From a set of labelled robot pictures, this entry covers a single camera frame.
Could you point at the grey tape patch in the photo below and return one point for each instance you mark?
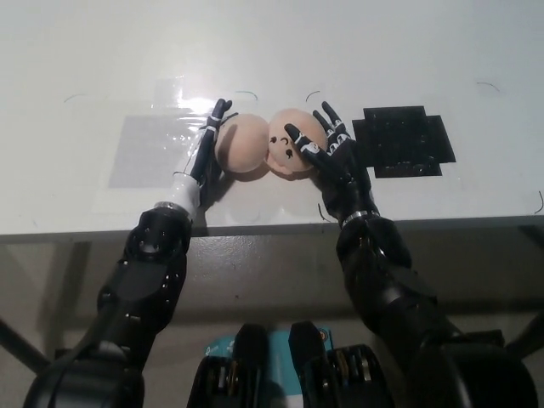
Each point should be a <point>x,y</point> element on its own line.
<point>144,153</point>

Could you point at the smiling-face beige dumpling toy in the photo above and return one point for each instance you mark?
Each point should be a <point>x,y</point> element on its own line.
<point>289,163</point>

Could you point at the black tape patch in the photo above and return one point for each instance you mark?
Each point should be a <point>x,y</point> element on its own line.
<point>404,140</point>

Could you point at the black teal robot body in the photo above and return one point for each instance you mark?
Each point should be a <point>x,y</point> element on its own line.
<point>263,374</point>

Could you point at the clear tape sheet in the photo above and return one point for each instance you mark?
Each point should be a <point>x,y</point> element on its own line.
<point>170,95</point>

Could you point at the angry-face beige dumpling toy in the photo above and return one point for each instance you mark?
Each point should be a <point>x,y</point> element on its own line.
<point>244,144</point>

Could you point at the black table leg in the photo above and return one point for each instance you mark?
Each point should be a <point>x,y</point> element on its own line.
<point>21,348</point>
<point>527,340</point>

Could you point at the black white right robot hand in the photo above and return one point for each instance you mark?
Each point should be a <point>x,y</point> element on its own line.
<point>340,170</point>

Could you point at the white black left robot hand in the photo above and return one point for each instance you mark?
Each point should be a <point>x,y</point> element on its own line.
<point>187,191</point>

